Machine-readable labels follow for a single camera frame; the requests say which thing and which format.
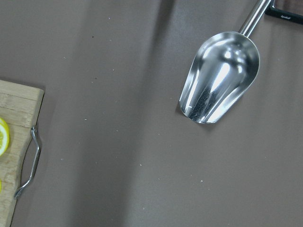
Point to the bamboo cutting board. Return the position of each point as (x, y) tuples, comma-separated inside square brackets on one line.
[(19, 107)]

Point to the steel ice scoop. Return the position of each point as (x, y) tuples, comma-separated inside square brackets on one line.
[(223, 69)]

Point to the lemon slice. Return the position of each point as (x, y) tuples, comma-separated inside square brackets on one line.
[(4, 136)]

